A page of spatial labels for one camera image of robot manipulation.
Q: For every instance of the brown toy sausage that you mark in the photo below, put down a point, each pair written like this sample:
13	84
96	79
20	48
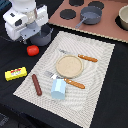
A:
36	84

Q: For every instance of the light blue cup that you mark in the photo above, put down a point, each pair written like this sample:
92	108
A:
58	89

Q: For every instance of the fork with orange handle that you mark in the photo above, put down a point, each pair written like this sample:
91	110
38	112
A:
71	82

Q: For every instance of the yellow butter box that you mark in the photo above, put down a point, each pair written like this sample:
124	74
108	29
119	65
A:
15	73

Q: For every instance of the beige bowl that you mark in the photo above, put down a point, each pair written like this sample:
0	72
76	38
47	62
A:
123	14

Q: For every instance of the black stove burner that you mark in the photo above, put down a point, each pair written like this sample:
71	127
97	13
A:
67	14
76	2
96	4

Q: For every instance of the knife with orange handle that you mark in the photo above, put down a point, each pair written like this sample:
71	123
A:
79	55

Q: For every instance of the grey cooking pot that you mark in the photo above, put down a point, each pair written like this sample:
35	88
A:
43	37

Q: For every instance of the pink toy stove board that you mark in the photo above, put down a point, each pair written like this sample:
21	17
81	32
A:
107	27

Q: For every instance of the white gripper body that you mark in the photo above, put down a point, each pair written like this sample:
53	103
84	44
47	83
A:
24	20

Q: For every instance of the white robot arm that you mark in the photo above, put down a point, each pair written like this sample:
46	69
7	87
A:
24	19

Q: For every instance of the round tan plate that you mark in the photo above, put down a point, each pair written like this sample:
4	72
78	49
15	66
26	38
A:
69	66

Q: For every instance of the beige woven placemat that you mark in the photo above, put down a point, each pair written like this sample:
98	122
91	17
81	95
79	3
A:
79	104

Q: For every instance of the red toy tomato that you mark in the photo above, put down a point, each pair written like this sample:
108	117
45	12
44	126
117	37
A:
32	50

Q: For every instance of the grey frying pan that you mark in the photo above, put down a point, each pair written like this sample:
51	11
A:
89	15

